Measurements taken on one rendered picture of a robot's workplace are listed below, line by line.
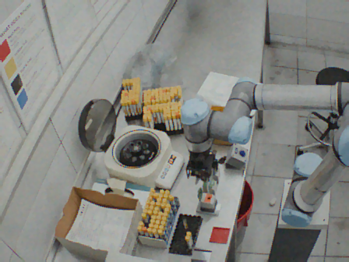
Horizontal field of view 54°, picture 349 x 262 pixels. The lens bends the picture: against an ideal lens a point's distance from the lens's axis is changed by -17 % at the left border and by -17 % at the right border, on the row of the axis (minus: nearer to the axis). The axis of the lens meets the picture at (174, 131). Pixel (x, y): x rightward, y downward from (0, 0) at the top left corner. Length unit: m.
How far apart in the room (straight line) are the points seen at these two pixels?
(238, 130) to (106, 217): 0.68
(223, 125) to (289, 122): 1.99
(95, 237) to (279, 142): 1.77
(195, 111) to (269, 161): 1.75
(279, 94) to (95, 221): 0.84
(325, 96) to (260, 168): 1.73
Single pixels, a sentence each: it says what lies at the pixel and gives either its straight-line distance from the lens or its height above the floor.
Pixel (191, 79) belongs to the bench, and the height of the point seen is 0.88.
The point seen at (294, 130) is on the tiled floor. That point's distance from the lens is 2.97.
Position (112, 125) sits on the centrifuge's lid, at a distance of 1.70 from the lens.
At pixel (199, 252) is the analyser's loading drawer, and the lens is 1.39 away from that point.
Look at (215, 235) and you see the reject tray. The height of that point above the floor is 0.88.
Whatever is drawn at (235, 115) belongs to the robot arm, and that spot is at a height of 1.41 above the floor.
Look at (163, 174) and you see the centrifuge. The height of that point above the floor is 0.93.
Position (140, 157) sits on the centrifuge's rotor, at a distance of 1.58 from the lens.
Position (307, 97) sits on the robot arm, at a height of 1.46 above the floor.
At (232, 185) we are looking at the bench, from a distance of 1.58.
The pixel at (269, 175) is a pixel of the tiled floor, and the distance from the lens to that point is 2.69.
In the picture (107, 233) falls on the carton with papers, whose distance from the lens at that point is 1.47.
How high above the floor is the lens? 2.18
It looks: 46 degrees down
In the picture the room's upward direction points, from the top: 12 degrees counter-clockwise
